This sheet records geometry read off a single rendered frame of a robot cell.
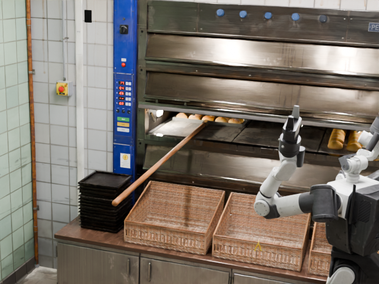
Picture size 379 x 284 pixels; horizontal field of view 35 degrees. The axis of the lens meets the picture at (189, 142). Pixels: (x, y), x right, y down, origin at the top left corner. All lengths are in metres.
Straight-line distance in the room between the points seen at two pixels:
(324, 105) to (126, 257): 1.60
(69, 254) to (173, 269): 0.73
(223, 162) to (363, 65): 1.12
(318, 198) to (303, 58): 1.46
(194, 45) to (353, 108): 1.10
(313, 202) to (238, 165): 1.55
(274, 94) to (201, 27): 0.65
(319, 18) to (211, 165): 1.21
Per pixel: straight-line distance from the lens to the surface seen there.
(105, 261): 4.08
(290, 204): 2.72
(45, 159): 4.68
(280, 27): 3.93
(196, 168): 4.21
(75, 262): 4.19
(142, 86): 4.21
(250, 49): 3.98
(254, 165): 4.12
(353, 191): 2.68
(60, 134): 4.57
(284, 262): 3.77
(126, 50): 4.19
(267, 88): 3.99
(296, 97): 3.96
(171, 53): 4.09
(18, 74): 4.47
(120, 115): 4.28
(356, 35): 3.90
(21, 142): 4.59
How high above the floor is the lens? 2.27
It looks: 15 degrees down
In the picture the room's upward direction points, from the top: 2 degrees clockwise
